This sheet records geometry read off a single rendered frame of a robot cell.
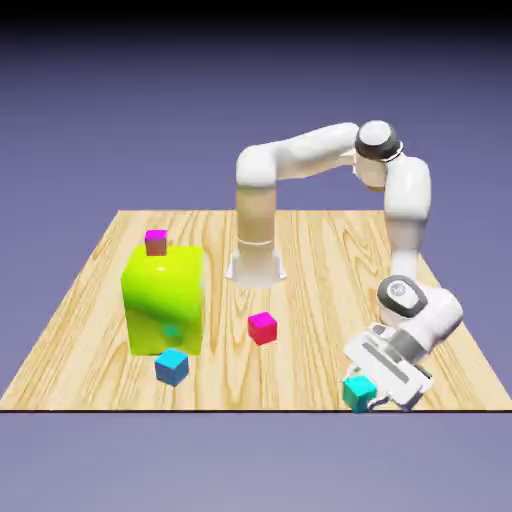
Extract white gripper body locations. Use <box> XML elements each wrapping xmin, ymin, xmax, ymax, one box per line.
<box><xmin>343</xmin><ymin>329</ymin><xmax>434</xmax><ymax>413</ymax></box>

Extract small teal cube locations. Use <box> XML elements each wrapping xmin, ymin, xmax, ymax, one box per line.
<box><xmin>342</xmin><ymin>374</ymin><xmax>379</xmax><ymax>414</ymax></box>

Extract small red cube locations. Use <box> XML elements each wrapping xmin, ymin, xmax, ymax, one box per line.
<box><xmin>247</xmin><ymin>311</ymin><xmax>279</xmax><ymax>346</ymax></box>

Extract small blue cube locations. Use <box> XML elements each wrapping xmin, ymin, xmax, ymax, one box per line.
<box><xmin>154</xmin><ymin>347</ymin><xmax>190</xmax><ymax>388</ymax></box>

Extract small magenta cube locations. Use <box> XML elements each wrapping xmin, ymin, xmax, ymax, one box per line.
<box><xmin>144</xmin><ymin>228</ymin><xmax>169</xmax><ymax>257</ymax></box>

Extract large yellow-green box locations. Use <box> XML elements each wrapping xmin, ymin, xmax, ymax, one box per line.
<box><xmin>120</xmin><ymin>244</ymin><xmax>206</xmax><ymax>357</ymax></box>

